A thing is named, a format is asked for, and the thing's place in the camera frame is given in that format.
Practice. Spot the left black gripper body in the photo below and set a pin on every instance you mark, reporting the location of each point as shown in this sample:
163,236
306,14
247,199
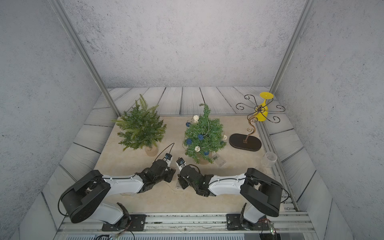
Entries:
167,176

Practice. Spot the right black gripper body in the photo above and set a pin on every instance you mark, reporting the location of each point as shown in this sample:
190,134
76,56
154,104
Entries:
184,183

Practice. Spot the clear battery box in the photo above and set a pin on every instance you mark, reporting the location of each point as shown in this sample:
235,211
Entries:
178,186
218,160

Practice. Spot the fern tree wooden base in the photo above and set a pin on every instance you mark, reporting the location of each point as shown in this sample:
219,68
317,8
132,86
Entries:
141,128

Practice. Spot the small christmas tree wooden base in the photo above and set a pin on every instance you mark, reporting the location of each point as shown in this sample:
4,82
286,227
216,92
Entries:
204,138

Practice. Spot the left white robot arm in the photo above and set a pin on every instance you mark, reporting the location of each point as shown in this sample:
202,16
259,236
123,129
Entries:
86,198

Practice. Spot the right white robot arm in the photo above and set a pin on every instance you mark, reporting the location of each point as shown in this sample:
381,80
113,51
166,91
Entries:
261,191

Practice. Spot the beige table mat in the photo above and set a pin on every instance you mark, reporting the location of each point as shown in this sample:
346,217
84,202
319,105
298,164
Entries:
166,197

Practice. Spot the clear plastic wine glass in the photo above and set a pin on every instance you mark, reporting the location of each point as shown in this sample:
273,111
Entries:
267,162

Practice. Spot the yellow plastic goblet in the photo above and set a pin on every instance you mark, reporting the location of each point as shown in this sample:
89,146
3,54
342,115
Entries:
262,111

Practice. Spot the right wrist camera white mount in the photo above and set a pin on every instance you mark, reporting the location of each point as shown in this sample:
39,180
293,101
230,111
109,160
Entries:
181,163

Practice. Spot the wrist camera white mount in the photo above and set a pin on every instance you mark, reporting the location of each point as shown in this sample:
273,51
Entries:
168,159
181,163

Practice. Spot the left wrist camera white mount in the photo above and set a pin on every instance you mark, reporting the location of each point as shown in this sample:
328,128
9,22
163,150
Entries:
168,159

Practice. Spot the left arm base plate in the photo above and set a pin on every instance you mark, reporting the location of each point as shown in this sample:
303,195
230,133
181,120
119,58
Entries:
135,222

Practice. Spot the black scroll wire stand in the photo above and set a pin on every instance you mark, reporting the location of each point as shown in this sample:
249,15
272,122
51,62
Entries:
249,142

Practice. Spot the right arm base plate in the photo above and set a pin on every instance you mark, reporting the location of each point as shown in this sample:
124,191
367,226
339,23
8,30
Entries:
237,222

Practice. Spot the aluminium front rail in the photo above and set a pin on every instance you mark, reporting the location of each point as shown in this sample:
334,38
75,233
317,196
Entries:
288,226

